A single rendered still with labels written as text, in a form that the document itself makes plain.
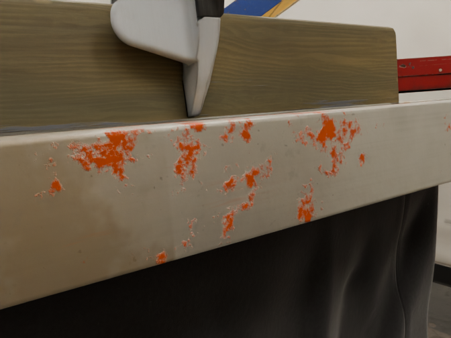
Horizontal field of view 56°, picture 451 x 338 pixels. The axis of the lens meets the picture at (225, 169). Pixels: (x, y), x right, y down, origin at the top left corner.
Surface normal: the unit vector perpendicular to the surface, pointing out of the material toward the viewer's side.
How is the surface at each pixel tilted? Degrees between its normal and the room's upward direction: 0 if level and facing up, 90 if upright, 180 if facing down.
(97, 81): 88
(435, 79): 90
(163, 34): 84
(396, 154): 90
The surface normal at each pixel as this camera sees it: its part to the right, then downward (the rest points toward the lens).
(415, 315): 0.60, 0.14
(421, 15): -0.82, 0.14
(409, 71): 0.07, 0.13
